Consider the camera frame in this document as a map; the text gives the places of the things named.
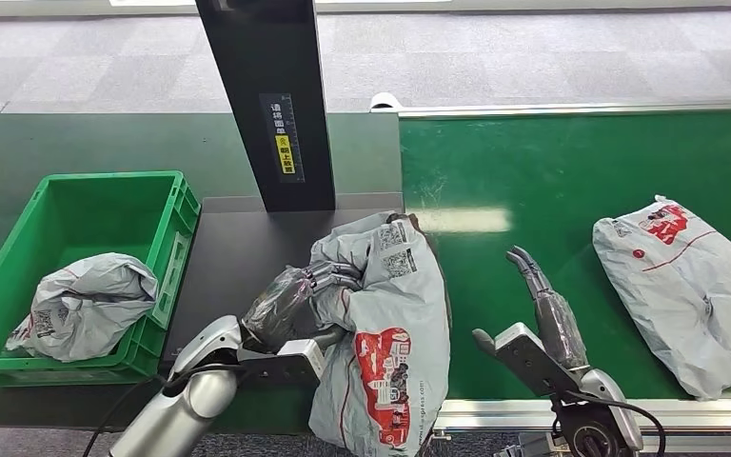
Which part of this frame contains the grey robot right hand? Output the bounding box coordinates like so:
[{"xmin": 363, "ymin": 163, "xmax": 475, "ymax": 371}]
[{"xmin": 505, "ymin": 245, "xmax": 591, "ymax": 374}]

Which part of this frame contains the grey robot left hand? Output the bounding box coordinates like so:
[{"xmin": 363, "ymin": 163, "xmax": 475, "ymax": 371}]
[{"xmin": 242, "ymin": 259, "xmax": 365, "ymax": 354}]

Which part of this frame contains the grey courier bag red print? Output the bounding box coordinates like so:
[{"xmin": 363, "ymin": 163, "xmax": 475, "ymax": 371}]
[{"xmin": 306, "ymin": 211, "xmax": 452, "ymax": 457}]

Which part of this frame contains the grey courier bag black figure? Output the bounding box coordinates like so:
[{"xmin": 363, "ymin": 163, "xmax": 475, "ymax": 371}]
[{"xmin": 591, "ymin": 194, "xmax": 731, "ymax": 403}]

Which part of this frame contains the green plastic crate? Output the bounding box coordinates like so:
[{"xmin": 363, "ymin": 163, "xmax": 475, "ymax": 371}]
[{"xmin": 0, "ymin": 169, "xmax": 202, "ymax": 387}]

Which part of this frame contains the green conveyor belt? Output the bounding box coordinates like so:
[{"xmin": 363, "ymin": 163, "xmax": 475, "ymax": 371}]
[{"xmin": 398, "ymin": 109, "xmax": 731, "ymax": 403}]

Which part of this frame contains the black yellow label sticker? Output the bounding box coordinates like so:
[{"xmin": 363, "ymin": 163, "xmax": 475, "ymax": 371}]
[{"xmin": 258, "ymin": 92, "xmax": 306, "ymax": 185}]

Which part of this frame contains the crumpled grey courier bag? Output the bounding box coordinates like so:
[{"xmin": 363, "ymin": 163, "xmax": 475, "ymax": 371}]
[{"xmin": 4, "ymin": 251, "xmax": 161, "ymax": 365}]

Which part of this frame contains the white conveyor end cap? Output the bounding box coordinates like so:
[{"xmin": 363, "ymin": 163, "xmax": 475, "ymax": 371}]
[{"xmin": 369, "ymin": 92, "xmax": 404, "ymax": 115}]

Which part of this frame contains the black scale column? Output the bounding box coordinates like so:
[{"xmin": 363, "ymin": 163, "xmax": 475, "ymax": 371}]
[{"xmin": 194, "ymin": 0, "xmax": 338, "ymax": 214}]

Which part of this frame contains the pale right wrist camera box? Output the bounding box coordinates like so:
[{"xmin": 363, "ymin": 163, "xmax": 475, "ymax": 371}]
[{"xmin": 472, "ymin": 322, "xmax": 582, "ymax": 399}]

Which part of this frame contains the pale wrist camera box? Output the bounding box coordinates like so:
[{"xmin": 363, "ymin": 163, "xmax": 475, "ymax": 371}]
[
  {"xmin": 472, "ymin": 322, "xmax": 582, "ymax": 399},
  {"xmin": 239, "ymin": 339, "xmax": 326, "ymax": 387}
]

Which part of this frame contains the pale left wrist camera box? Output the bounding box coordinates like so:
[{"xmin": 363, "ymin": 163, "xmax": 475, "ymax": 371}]
[{"xmin": 239, "ymin": 339, "xmax": 326, "ymax": 387}]

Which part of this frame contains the aluminium conveyor side rail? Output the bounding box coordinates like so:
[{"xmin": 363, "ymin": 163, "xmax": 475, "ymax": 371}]
[
  {"xmin": 433, "ymin": 397, "xmax": 731, "ymax": 434},
  {"xmin": 369, "ymin": 97, "xmax": 731, "ymax": 120}
]

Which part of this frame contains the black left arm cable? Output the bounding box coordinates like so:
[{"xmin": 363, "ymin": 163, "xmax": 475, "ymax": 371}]
[{"xmin": 81, "ymin": 362, "xmax": 247, "ymax": 457}]

